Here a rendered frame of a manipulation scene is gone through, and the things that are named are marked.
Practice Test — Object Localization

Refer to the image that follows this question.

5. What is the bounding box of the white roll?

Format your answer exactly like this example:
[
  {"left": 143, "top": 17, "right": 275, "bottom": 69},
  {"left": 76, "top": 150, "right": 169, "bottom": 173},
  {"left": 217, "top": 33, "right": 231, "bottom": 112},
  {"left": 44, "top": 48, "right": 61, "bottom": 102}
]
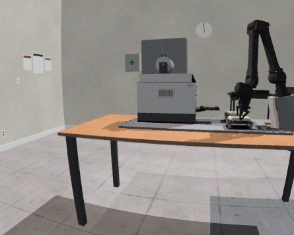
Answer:
[{"left": 155, "top": 57, "right": 174, "bottom": 73}]

